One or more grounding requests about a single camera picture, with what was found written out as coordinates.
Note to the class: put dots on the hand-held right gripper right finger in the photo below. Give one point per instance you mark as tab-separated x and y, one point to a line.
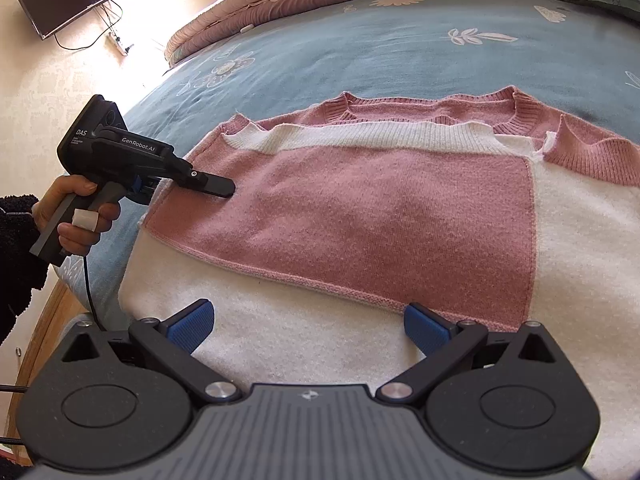
425	329

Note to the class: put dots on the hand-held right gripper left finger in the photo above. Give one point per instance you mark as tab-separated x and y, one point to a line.
192	324

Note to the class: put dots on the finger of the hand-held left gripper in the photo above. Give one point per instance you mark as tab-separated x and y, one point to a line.
136	185
210	185

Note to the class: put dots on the pink and white knit sweater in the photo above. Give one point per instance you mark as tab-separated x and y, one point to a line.
375	210

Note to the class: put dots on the person's left forearm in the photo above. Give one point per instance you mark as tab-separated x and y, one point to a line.
17	260

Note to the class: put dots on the person's left hand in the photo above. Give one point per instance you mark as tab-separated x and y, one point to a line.
65	190

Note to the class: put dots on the white power strip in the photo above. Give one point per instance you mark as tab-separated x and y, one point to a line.
120	44

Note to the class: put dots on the wooden bed side rail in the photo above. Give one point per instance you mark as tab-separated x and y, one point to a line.
47	330

